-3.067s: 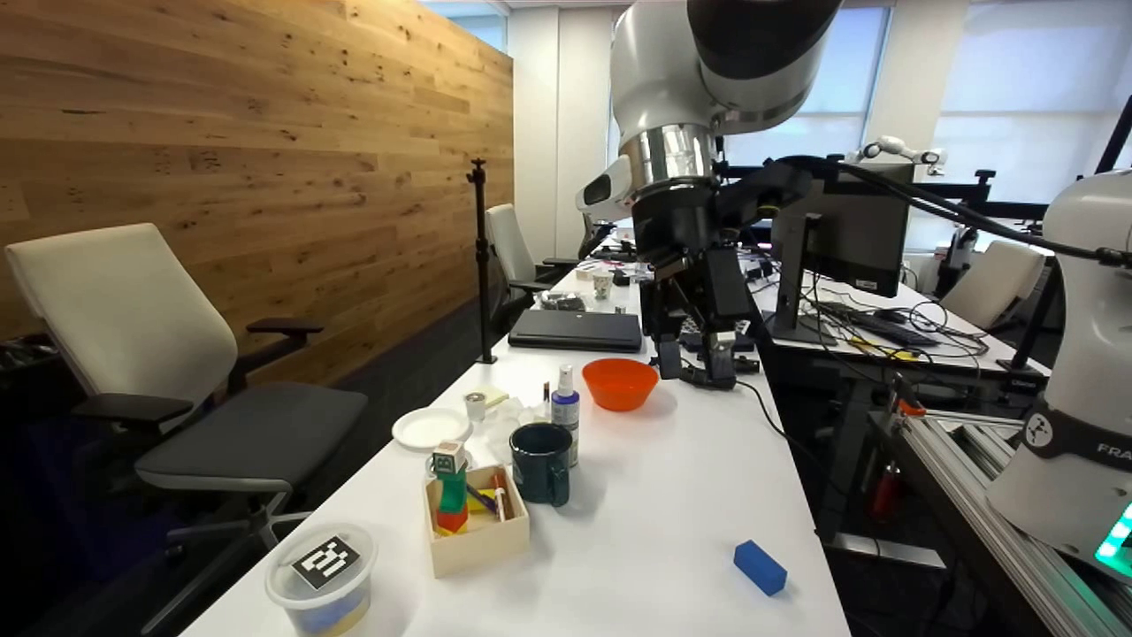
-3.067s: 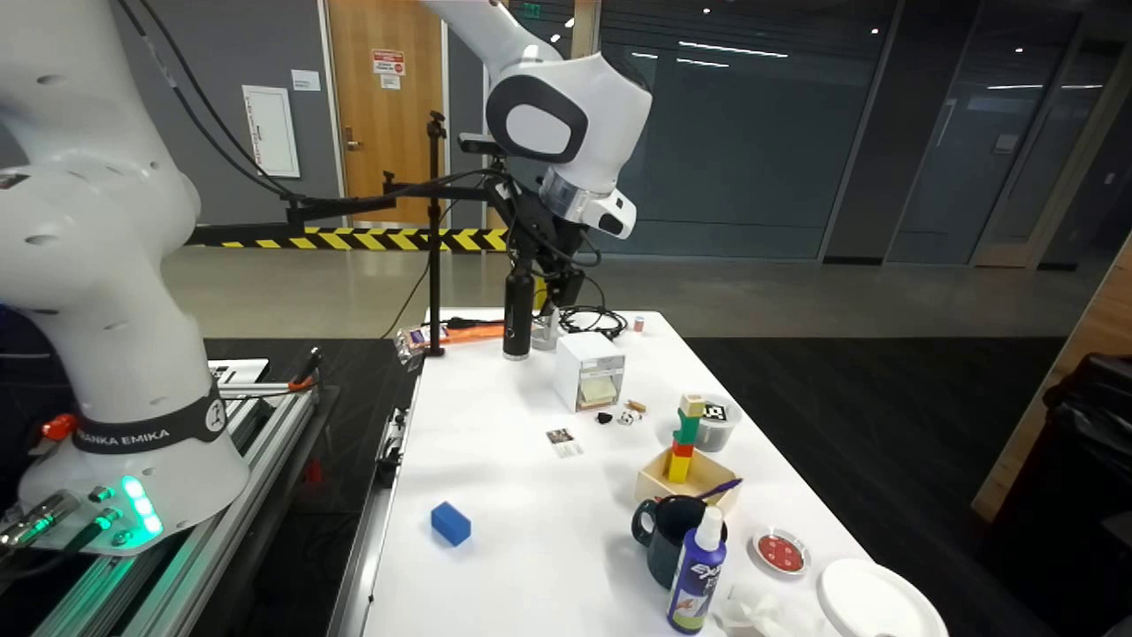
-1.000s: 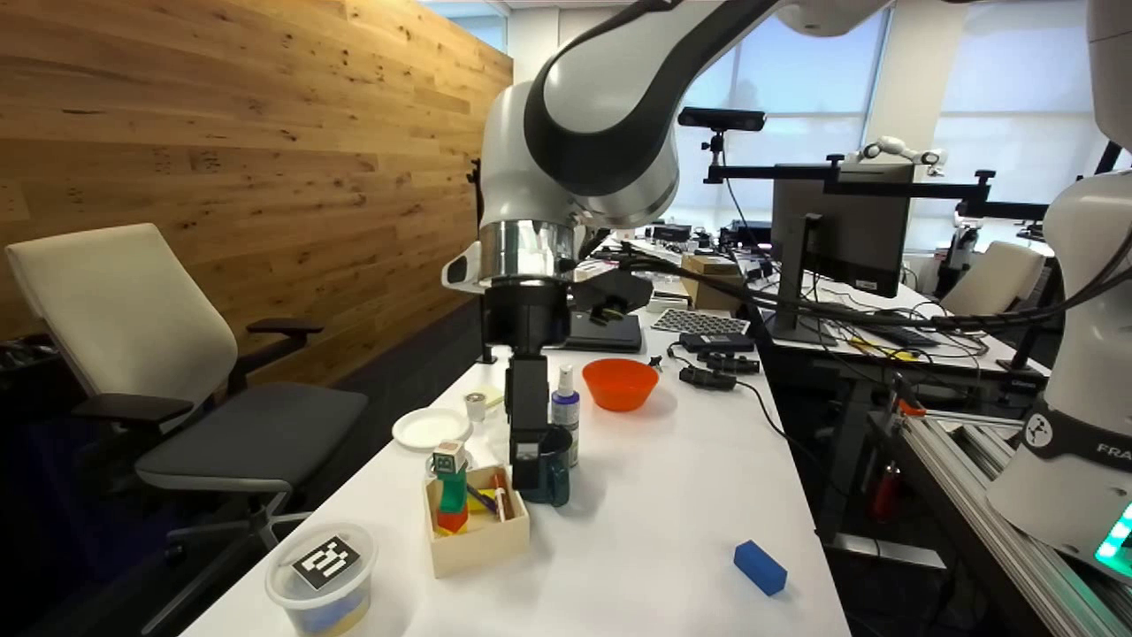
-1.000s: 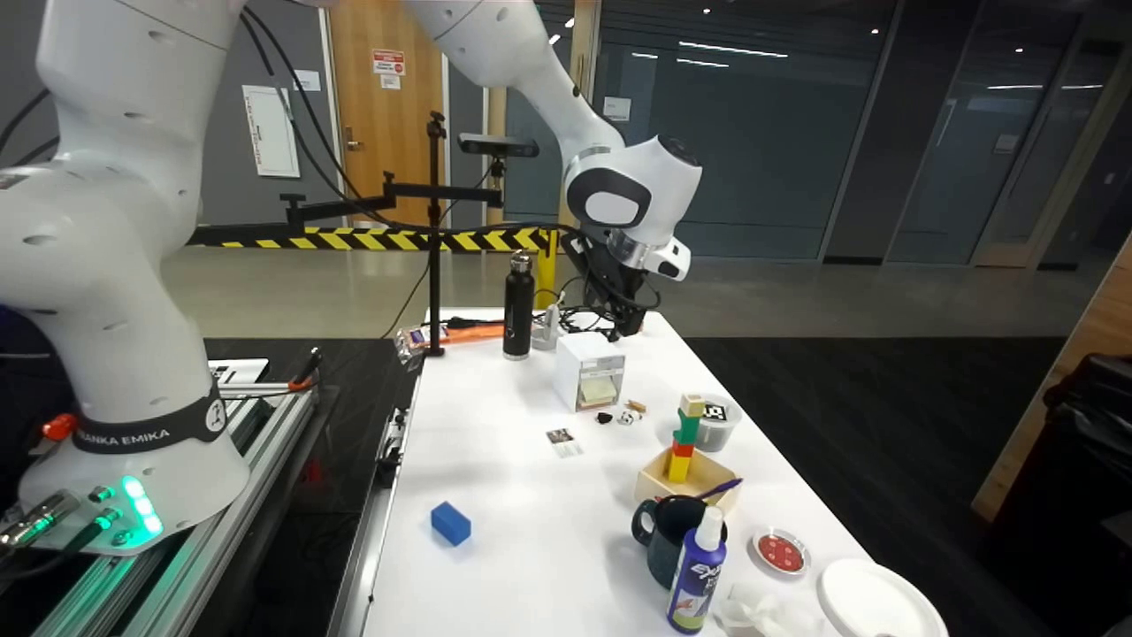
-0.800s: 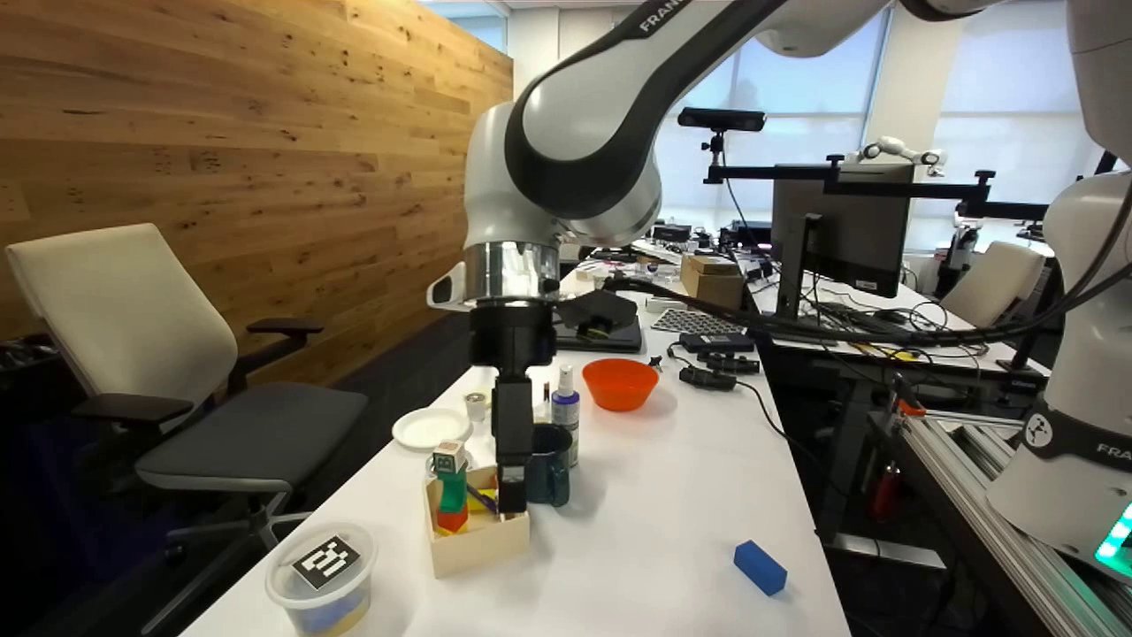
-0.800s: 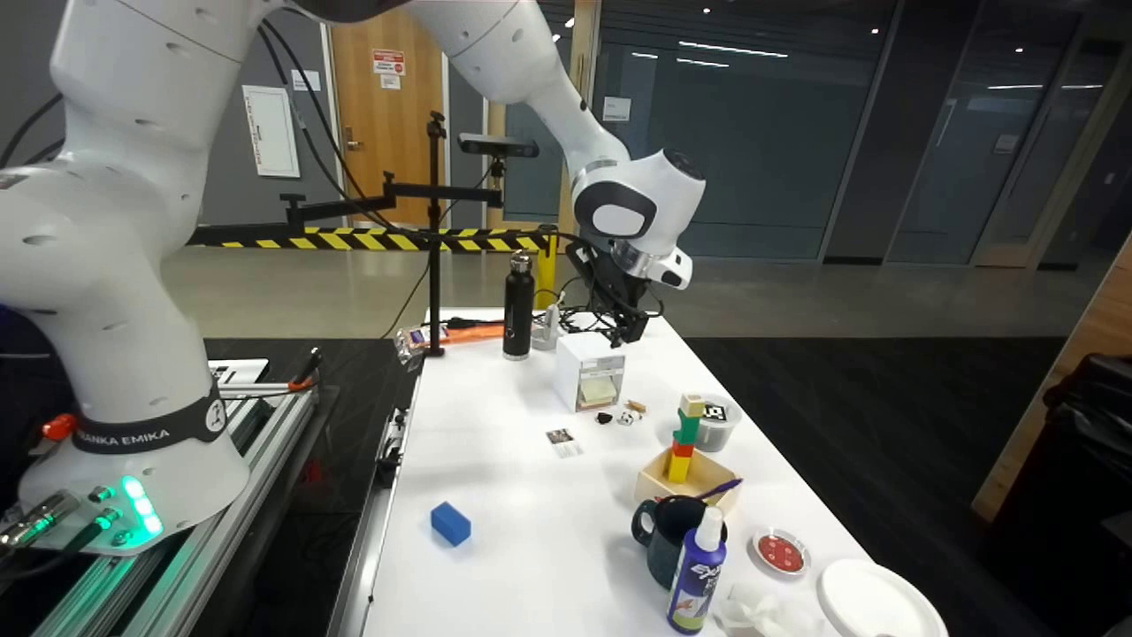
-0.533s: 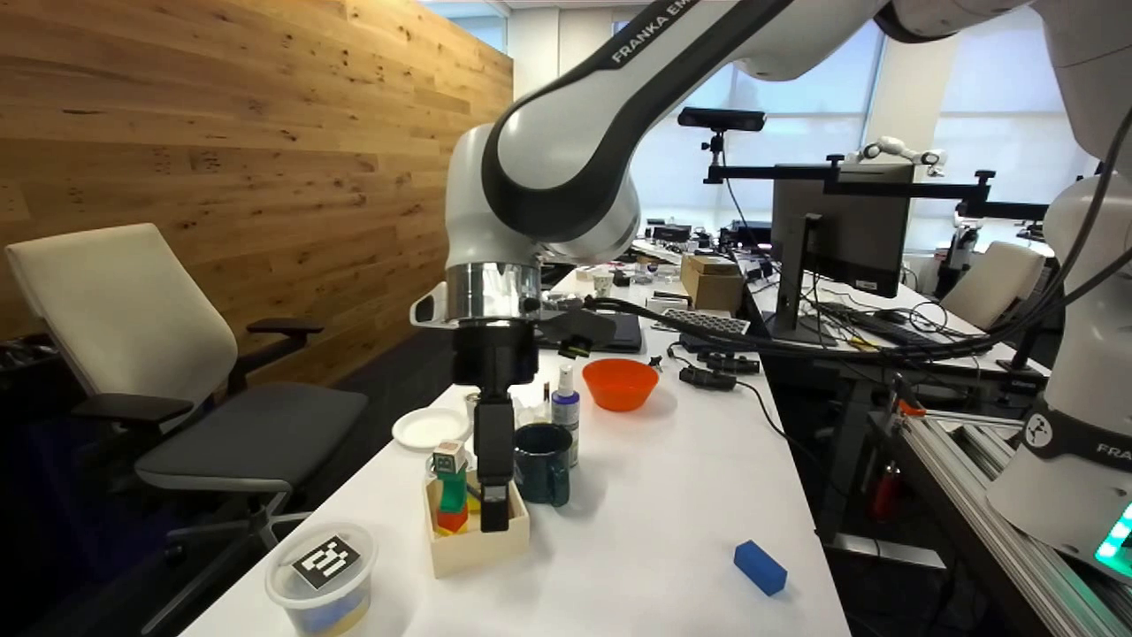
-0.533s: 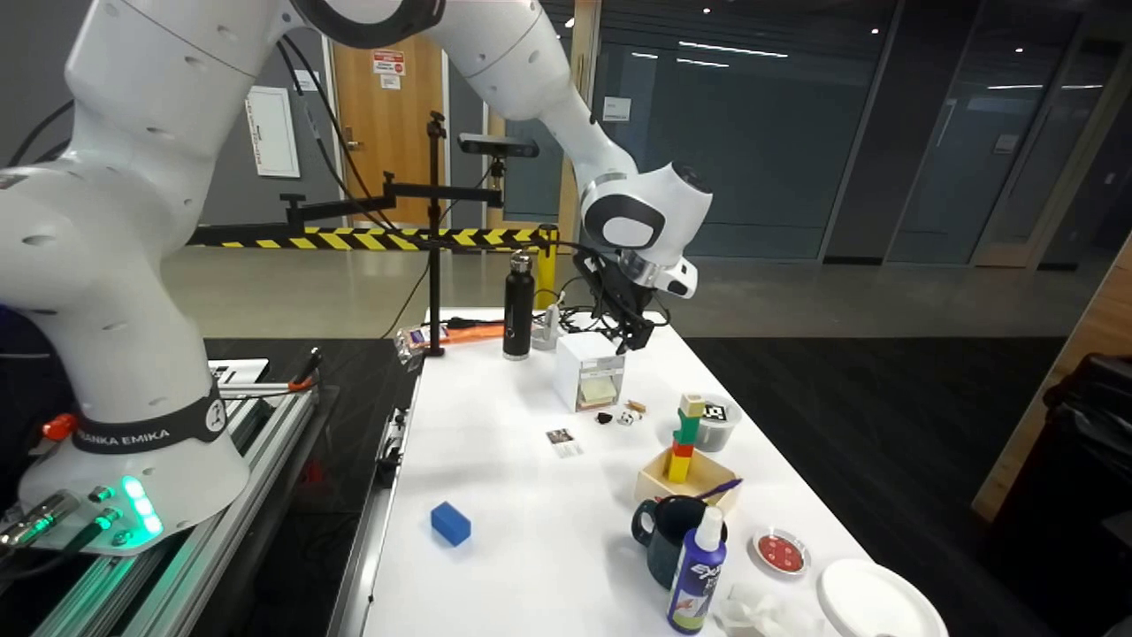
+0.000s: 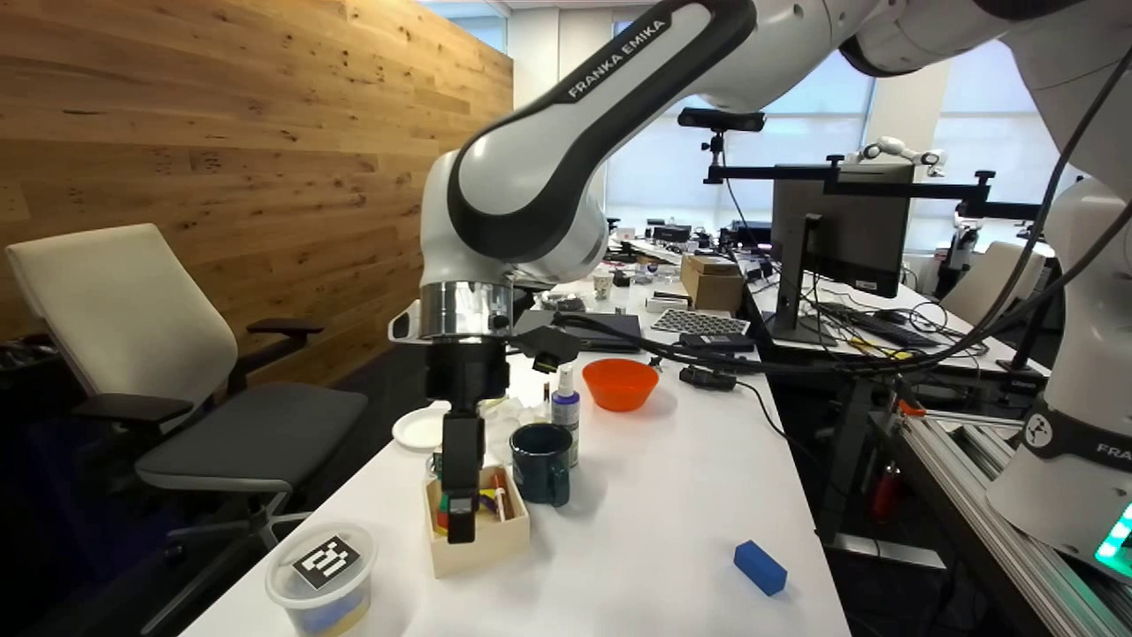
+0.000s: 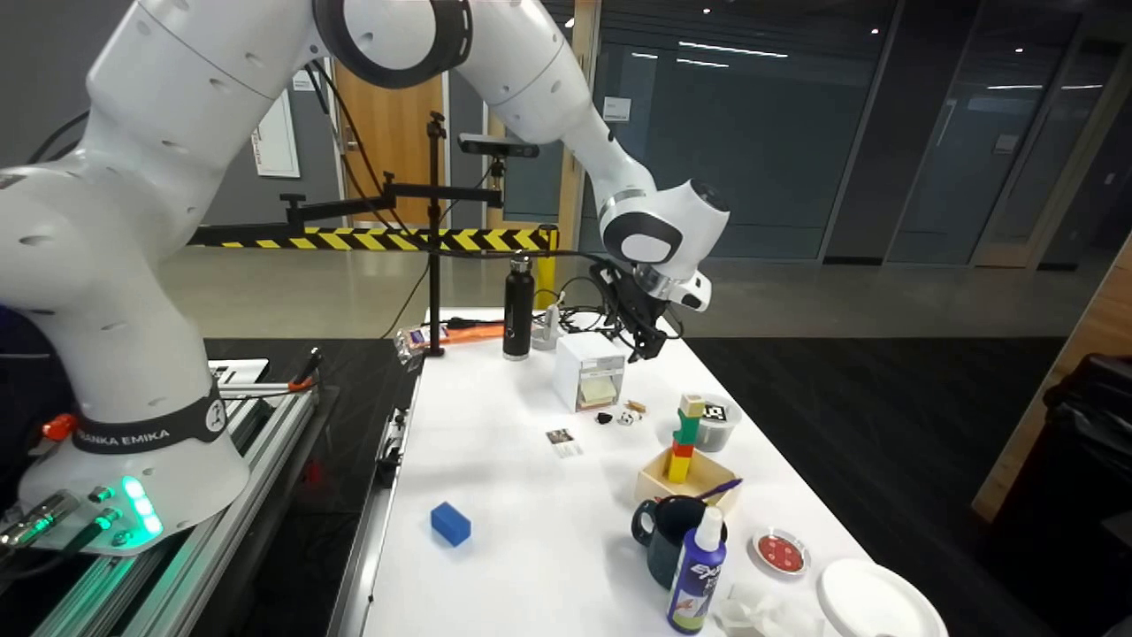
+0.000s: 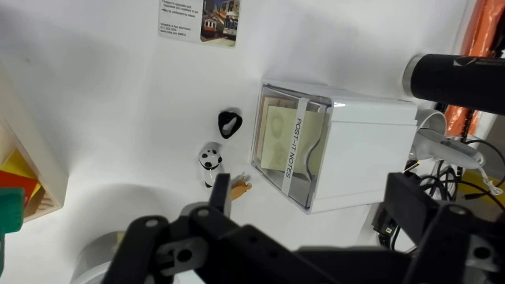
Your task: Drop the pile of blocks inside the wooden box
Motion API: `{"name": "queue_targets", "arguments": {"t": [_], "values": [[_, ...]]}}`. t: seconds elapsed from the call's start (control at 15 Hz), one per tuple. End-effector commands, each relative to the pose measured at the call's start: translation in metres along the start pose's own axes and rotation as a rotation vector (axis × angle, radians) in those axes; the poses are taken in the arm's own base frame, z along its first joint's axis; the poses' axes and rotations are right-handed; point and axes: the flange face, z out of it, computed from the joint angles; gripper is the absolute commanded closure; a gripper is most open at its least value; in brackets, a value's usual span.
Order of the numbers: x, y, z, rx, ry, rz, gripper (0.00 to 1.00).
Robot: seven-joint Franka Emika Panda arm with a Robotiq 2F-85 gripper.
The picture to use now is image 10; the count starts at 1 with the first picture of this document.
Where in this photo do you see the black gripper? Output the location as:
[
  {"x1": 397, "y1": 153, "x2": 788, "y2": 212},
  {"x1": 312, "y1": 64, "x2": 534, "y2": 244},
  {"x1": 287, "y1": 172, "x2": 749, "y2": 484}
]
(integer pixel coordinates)
[{"x1": 591, "y1": 263, "x2": 685, "y2": 363}]

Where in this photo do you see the white box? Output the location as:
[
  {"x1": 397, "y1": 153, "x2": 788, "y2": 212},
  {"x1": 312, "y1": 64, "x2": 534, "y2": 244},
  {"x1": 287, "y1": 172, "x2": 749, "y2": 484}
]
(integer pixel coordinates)
[{"x1": 552, "y1": 333, "x2": 628, "y2": 383}]

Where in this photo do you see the clear plastic box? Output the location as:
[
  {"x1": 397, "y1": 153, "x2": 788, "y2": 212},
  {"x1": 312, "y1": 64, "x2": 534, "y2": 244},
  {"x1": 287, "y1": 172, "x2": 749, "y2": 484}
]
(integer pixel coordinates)
[{"x1": 569, "y1": 362, "x2": 628, "y2": 414}]

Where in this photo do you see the clear container with tag lid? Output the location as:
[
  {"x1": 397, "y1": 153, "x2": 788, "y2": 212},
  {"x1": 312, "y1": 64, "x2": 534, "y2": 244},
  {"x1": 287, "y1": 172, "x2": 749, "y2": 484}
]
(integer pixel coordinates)
[{"x1": 676, "y1": 392, "x2": 742, "y2": 455}]

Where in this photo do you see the clear glass jar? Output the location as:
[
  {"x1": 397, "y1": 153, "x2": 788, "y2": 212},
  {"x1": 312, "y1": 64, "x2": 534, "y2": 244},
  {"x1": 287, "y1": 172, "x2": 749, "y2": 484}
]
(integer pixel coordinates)
[{"x1": 530, "y1": 302, "x2": 561, "y2": 354}]

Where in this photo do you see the black bottle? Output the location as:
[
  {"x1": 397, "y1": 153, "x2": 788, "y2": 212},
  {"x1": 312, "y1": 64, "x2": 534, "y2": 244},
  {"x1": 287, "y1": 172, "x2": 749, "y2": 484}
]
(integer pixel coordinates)
[{"x1": 497, "y1": 250, "x2": 536, "y2": 362}]

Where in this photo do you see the purple pen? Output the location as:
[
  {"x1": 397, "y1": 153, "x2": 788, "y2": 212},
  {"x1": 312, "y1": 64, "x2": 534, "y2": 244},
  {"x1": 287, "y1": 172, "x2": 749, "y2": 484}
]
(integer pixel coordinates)
[{"x1": 692, "y1": 475, "x2": 749, "y2": 507}]

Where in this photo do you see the orange plastic bag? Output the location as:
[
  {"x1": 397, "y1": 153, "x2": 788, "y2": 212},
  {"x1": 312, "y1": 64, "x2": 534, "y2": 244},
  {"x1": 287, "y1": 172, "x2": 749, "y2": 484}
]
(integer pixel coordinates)
[{"x1": 393, "y1": 317, "x2": 509, "y2": 363}]

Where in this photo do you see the dark green mug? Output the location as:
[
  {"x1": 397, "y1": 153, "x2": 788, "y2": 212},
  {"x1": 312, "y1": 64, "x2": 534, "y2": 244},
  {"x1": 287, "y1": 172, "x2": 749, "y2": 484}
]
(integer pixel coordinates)
[{"x1": 628, "y1": 492, "x2": 719, "y2": 591}]

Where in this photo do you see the black tripod with boom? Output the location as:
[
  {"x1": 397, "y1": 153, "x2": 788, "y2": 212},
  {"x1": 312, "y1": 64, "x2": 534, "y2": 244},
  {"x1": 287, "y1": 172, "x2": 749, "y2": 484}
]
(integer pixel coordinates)
[{"x1": 279, "y1": 111, "x2": 509, "y2": 359}]

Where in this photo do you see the white blue spray bottle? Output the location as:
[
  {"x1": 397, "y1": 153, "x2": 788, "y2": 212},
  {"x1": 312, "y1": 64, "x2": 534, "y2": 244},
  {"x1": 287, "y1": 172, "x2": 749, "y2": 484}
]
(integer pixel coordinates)
[{"x1": 664, "y1": 507, "x2": 731, "y2": 637}]

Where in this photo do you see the red white lid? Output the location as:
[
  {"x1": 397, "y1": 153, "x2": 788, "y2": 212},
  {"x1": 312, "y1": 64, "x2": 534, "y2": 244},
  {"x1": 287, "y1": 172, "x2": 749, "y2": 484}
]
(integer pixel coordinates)
[{"x1": 746, "y1": 524, "x2": 812, "y2": 584}]

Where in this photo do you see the blue rectangular block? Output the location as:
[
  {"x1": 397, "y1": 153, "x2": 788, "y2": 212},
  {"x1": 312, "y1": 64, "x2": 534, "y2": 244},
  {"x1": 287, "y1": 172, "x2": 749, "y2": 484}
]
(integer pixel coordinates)
[{"x1": 424, "y1": 500, "x2": 477, "y2": 547}]

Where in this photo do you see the small clear cup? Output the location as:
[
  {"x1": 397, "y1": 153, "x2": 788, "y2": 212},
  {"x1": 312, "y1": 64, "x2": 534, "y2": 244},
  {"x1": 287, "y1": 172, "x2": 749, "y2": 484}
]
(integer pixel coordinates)
[{"x1": 709, "y1": 578, "x2": 781, "y2": 637}]

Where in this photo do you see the yellow black striped barrier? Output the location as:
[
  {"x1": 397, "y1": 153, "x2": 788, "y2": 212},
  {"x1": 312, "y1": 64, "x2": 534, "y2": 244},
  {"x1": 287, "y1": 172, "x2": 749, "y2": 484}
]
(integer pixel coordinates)
[{"x1": 188, "y1": 221, "x2": 561, "y2": 310}]

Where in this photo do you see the white plate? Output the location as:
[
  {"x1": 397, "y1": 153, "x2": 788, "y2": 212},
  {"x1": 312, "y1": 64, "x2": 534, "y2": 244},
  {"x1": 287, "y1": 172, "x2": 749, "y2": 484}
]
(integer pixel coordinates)
[{"x1": 812, "y1": 554, "x2": 951, "y2": 637}]

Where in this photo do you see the black office chair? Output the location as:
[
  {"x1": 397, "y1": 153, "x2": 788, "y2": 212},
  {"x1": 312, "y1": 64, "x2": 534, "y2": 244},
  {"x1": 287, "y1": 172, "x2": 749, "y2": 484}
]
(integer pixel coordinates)
[{"x1": 975, "y1": 349, "x2": 1132, "y2": 637}]

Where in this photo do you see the black camera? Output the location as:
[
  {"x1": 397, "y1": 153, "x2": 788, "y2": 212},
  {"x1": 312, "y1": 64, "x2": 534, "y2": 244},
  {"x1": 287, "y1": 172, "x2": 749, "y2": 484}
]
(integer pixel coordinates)
[{"x1": 455, "y1": 131, "x2": 544, "y2": 164}]

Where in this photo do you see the grey table edge rail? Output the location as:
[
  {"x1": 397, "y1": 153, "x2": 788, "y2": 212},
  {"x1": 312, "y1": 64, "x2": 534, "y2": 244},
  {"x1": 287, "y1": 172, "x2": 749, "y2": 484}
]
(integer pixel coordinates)
[{"x1": 324, "y1": 339, "x2": 432, "y2": 637}]

